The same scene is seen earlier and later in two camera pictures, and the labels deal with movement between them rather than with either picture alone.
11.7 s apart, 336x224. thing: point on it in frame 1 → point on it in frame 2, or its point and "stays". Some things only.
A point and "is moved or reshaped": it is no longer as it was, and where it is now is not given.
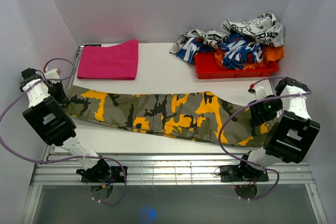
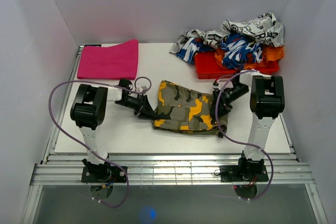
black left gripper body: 56,89 → 134,103
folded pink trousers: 117,62 stays
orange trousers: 270,54 stays
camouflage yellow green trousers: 209,114 is moved or reshaped
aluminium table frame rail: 54,169 stays
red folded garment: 207,67 stays
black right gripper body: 268,109 → 228,96
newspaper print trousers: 265,26 stays
